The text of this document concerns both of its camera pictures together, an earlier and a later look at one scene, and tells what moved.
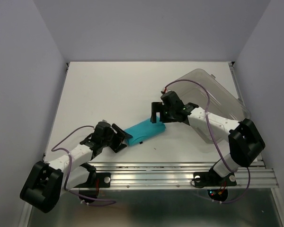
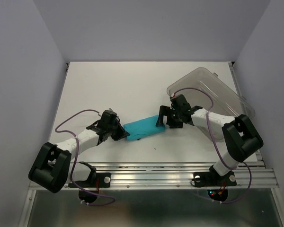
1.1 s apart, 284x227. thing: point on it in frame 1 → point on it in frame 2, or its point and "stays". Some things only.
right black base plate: (212, 178) stays
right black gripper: (157, 106) → (164, 110)
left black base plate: (102, 180) stays
